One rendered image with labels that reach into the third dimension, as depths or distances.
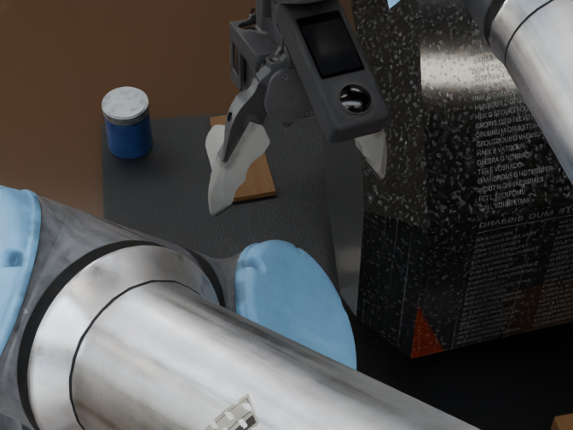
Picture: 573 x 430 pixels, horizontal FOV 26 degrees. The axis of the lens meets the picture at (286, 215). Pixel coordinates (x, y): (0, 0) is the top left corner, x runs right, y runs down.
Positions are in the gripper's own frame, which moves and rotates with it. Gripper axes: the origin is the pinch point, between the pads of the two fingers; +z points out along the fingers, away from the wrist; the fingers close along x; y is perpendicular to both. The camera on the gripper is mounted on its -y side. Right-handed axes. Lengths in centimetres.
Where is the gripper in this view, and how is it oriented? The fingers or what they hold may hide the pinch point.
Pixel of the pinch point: (302, 203)
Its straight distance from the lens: 102.4
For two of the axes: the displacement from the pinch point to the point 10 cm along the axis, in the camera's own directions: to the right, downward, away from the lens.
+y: -3.7, -5.4, 7.5
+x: -9.3, 2.1, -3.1
